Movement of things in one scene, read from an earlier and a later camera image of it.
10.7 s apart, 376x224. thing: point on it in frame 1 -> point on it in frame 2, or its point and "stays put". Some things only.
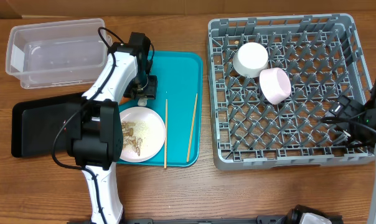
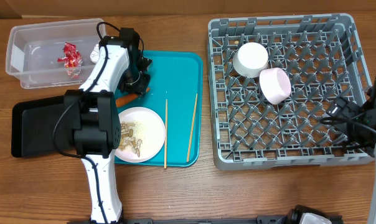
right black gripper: (349, 111) stays put
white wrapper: (142, 102) -> (94, 55)
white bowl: (250, 59) stays put
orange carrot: (123, 100) stays put
